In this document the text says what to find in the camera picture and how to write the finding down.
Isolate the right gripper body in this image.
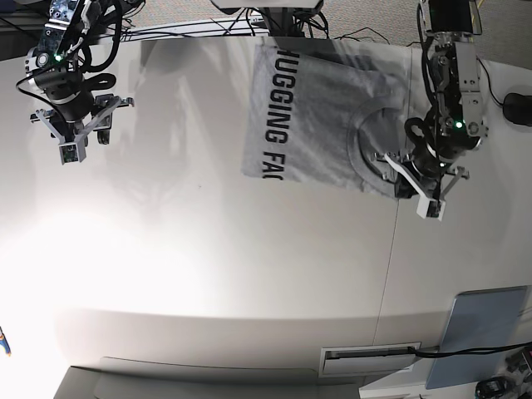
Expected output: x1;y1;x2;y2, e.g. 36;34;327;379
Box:
30;94;134;165

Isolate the white table cable tray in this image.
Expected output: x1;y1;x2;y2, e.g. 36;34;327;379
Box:
318;342;421;378

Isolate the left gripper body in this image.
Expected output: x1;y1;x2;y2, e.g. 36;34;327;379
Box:
372;152;470;219

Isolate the black cable on table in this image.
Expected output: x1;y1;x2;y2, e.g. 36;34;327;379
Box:
409;341;532;359

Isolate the grey T-shirt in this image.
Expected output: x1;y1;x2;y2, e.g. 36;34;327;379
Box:
241;45;409;199

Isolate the black camera stand base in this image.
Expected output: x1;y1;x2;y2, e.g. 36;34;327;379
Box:
209;0;329;39

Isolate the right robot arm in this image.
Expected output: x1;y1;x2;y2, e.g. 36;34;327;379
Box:
16;0;142;164

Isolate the blue grey tablet pad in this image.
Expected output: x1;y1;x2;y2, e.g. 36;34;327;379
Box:
425;286;528;390

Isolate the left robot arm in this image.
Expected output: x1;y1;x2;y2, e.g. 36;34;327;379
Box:
373;1;488;219

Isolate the black computer mouse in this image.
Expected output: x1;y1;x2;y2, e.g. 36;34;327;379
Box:
502;92;532;127

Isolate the blue orange tool handle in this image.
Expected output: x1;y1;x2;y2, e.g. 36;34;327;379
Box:
0;328;12;357

